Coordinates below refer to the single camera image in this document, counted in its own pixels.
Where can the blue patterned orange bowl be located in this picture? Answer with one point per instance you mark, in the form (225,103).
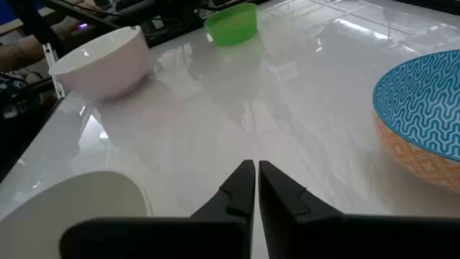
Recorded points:
(424,108)

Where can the green ball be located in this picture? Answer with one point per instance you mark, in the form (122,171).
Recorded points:
(233,27)

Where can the white metal bracket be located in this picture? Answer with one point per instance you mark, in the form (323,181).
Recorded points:
(55,75)

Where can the pale pink ceramic bowl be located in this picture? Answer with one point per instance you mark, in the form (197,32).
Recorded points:
(108,68)

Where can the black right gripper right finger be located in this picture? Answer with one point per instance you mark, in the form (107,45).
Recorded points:
(287,205)

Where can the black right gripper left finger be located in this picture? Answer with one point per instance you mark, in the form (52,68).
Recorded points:
(230,201)

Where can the cream ceramic bowl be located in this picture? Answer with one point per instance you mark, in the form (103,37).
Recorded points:
(72,198)

